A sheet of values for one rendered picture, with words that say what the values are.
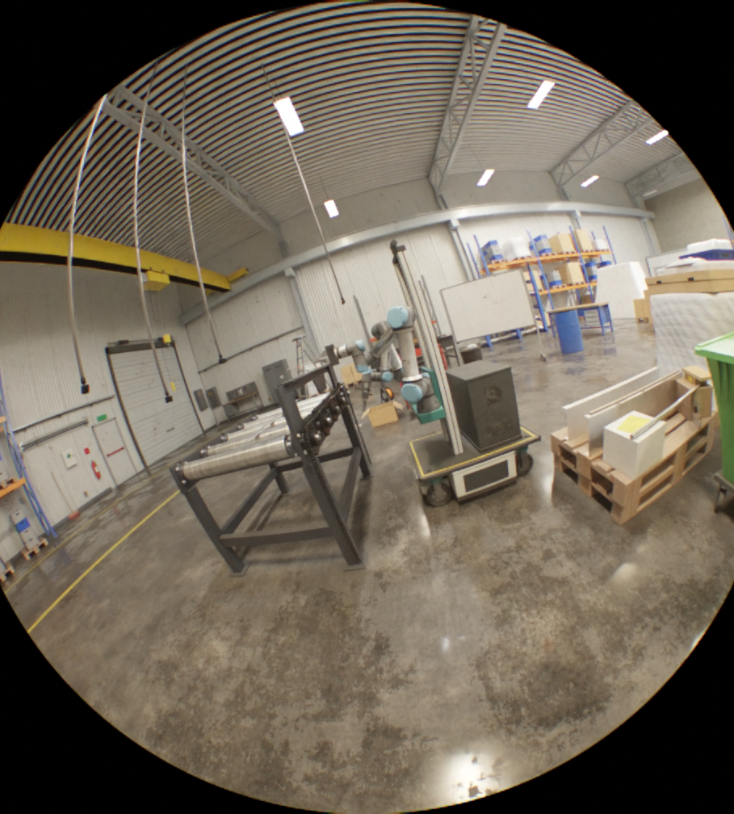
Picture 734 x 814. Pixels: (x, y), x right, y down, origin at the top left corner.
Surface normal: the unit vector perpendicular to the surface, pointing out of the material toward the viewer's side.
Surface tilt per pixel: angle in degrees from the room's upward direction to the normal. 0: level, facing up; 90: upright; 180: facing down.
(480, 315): 90
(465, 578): 0
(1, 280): 90
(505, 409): 90
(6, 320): 90
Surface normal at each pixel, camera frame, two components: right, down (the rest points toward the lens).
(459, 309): -0.45, 0.33
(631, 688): -0.30, -0.93
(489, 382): -0.02, 0.22
